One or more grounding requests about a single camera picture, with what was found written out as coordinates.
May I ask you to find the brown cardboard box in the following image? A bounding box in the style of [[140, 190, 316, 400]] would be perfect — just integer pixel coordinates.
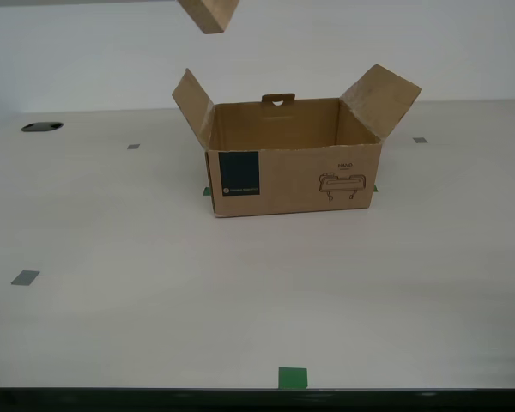
[[171, 64, 423, 219]]

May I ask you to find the light wooden block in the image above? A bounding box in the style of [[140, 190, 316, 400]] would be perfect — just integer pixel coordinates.
[[175, 0, 240, 35]]

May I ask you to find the black oval cable grommet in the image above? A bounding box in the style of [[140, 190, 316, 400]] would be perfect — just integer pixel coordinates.
[[21, 121, 64, 134]]

